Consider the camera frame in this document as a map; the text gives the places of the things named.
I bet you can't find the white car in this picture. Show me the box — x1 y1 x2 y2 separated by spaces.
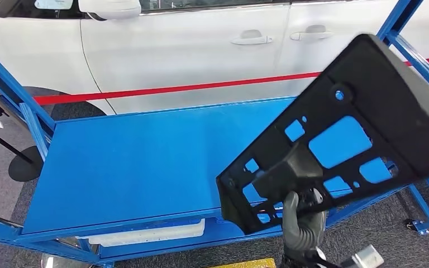
0 0 429 116

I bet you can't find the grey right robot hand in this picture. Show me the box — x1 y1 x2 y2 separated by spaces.
281 188 328 257

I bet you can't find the red barrier belt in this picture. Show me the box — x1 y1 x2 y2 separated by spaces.
33 54 429 106

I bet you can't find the white plastic crate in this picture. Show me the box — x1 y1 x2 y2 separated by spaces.
77 218 206 248

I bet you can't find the blue metal shelf rack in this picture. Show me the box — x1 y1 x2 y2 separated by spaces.
0 0 429 268

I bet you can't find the black plastic plate frame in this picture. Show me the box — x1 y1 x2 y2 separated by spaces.
216 33 429 236

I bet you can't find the black stanchion with disc base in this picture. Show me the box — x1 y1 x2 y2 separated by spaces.
0 127 46 183

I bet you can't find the stanchion with chrome base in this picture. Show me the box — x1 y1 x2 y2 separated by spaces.
0 209 89 268

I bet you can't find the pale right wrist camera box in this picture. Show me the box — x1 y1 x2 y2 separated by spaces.
349 245 385 268

